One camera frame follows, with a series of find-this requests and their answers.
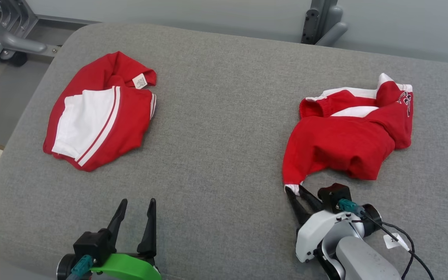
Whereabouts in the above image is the grey fabric sofa cushion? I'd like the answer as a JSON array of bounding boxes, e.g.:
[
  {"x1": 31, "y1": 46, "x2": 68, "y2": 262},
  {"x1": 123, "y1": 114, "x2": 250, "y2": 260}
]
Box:
[{"x1": 0, "y1": 21, "x2": 448, "y2": 280}]

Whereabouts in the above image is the black caster wheel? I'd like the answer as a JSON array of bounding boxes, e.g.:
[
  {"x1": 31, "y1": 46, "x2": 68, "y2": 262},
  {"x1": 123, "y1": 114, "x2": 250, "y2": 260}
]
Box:
[{"x1": 0, "y1": 50, "x2": 28, "y2": 67}]

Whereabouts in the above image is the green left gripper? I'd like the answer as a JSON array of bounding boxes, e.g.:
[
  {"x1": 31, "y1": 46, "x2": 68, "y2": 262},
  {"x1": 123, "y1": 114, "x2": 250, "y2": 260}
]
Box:
[{"x1": 91, "y1": 198, "x2": 162, "y2": 280}]

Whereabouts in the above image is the white paper label tag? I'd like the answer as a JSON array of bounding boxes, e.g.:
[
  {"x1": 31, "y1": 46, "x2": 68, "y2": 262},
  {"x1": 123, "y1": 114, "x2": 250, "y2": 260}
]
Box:
[{"x1": 383, "y1": 233, "x2": 410, "y2": 251}]

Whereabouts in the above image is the grey metal frame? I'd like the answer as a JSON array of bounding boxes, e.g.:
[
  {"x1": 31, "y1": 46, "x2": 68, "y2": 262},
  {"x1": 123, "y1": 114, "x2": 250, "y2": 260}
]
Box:
[{"x1": 0, "y1": 0, "x2": 62, "y2": 59}]

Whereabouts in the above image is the red white basketball jersey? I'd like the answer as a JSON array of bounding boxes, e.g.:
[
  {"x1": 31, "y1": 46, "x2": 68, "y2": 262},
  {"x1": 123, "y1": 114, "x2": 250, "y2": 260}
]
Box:
[
  {"x1": 42, "y1": 51, "x2": 158, "y2": 172},
  {"x1": 282, "y1": 73, "x2": 414, "y2": 196}
]

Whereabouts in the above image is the grey metal post with bracket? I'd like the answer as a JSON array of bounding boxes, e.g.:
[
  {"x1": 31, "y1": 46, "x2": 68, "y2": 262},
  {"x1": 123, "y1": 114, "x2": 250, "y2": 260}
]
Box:
[{"x1": 301, "y1": 0, "x2": 349, "y2": 47}]

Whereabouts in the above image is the black cable with teal connector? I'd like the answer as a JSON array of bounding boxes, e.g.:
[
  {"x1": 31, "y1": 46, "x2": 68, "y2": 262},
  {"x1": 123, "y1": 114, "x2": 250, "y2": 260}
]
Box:
[
  {"x1": 337, "y1": 199, "x2": 436, "y2": 280},
  {"x1": 65, "y1": 254, "x2": 93, "y2": 280}
]

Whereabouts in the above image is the thin black cable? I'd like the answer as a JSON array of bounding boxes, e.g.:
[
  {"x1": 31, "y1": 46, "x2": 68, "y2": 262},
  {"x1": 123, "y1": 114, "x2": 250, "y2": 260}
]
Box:
[{"x1": 381, "y1": 222, "x2": 416, "y2": 280}]

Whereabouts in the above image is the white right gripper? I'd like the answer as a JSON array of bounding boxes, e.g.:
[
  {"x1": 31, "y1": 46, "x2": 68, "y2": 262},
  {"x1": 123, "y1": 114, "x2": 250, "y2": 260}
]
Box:
[{"x1": 285, "y1": 185, "x2": 382, "y2": 263}]

